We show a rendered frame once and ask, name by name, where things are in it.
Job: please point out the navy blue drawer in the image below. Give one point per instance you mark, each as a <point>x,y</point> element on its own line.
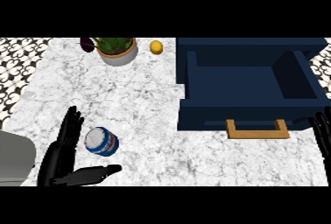
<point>250,102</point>

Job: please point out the blue and white can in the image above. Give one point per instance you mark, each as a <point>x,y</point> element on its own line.
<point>101,141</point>

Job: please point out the navy blue cabinet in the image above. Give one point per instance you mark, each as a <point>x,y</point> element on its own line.
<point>241,46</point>

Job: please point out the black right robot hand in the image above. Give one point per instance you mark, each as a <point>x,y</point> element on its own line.
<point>324,137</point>

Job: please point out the dark purple eggplant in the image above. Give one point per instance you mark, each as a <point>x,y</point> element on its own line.
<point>88,44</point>

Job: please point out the potted green plant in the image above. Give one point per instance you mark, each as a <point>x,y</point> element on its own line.
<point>116,51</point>

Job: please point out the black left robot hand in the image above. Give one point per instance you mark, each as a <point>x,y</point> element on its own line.
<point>59,157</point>

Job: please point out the yellow lemon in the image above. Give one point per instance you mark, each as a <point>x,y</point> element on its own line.
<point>155,47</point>

